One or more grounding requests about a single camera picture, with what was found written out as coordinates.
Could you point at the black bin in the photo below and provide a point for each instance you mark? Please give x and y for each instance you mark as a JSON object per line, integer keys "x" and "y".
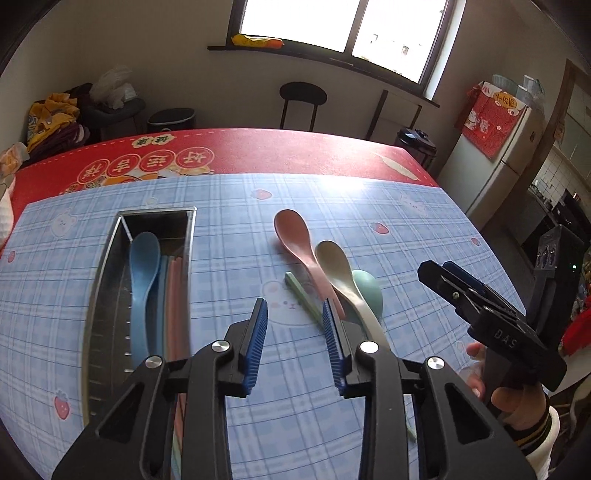
{"x": 173, "y": 119}

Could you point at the window with dark frame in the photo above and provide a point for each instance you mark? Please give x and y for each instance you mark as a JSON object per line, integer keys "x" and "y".
{"x": 405, "y": 44}

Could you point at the blue spoon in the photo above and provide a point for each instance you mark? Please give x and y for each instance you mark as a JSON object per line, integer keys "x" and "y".
{"x": 144, "y": 261}

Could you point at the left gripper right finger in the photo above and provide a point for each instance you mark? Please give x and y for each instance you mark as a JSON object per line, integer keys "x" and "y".
{"x": 457, "y": 436}

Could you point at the yellow clothes pile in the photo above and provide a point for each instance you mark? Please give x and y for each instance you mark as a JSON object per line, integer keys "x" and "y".
{"x": 53, "y": 126}

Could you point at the pink spoon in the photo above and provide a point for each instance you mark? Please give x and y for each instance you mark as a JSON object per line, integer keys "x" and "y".
{"x": 302, "y": 249}

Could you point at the person's right hand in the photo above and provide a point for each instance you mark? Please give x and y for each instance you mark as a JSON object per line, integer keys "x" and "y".
{"x": 522, "y": 409}

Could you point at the snack package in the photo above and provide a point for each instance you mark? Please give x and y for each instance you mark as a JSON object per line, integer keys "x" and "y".
{"x": 12, "y": 159}

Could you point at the white textured bowl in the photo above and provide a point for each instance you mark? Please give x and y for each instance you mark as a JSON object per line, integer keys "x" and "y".
{"x": 6, "y": 210}

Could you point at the pink chopstick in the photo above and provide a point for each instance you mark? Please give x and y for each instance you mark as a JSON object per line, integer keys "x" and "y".
{"x": 169, "y": 351}
{"x": 180, "y": 350}

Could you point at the white refrigerator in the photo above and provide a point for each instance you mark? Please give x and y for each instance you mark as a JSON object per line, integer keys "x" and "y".
{"x": 479, "y": 184}

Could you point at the white plastic bag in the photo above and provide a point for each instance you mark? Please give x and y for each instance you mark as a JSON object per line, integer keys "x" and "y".
{"x": 113, "y": 88}

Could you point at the blue plaid table mat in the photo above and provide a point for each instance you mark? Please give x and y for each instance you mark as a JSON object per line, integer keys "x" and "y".
{"x": 234, "y": 234}

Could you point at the red festive tablecloth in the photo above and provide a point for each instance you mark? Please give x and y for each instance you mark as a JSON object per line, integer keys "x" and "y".
{"x": 213, "y": 151}

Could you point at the clear containers on fridge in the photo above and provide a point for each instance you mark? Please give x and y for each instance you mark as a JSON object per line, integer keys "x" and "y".
{"x": 530, "y": 91}

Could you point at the black rice cooker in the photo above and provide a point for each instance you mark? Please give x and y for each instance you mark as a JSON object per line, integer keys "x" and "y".
{"x": 418, "y": 144}

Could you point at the black round stool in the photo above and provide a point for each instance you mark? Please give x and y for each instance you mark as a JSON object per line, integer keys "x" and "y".
{"x": 303, "y": 92}

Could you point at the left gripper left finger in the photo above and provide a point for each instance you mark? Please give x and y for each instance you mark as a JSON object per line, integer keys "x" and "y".
{"x": 132, "y": 436}

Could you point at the steel utensil tray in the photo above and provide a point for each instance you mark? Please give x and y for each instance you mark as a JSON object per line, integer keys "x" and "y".
{"x": 106, "y": 352}

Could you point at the yellow item on windowsill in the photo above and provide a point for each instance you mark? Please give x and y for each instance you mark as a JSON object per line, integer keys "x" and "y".
{"x": 246, "y": 41}

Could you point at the red fridge cover cloth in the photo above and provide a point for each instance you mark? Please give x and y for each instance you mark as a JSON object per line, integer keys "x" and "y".
{"x": 488, "y": 117}

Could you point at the green spoon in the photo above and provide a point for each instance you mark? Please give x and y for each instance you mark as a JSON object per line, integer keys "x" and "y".
{"x": 370, "y": 290}

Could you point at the beige spoon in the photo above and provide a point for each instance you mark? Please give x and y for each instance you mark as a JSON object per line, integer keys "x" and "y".
{"x": 336, "y": 267}

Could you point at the striped sleeve forearm right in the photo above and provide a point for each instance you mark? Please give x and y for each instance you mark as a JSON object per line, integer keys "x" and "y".
{"x": 537, "y": 442}

